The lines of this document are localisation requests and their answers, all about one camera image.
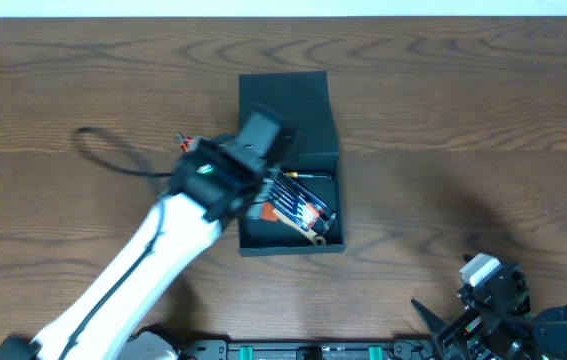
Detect orange scraper with wooden handle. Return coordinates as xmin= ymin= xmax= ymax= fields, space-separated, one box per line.
xmin=261 ymin=202 xmax=327 ymax=246

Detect black yellow screwdriver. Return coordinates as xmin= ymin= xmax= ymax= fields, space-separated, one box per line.
xmin=285 ymin=171 xmax=333 ymax=181

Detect blue precision screwdriver set case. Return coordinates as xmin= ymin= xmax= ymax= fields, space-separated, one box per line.
xmin=266 ymin=172 xmax=327 ymax=230

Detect small claw hammer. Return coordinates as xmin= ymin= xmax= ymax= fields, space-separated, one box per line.
xmin=312 ymin=212 xmax=338 ymax=236

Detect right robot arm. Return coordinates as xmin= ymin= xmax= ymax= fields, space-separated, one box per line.
xmin=411 ymin=253 xmax=567 ymax=360

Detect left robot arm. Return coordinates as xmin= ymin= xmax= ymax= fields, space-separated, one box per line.
xmin=0 ymin=135 xmax=289 ymax=359

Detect black open gift box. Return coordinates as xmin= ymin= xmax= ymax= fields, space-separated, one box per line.
xmin=238 ymin=72 xmax=346 ymax=256

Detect red handled pliers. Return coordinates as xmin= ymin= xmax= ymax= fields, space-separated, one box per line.
xmin=174 ymin=132 xmax=203 ymax=153

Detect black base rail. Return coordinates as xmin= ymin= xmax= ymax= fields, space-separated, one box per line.
xmin=177 ymin=339 xmax=439 ymax=360

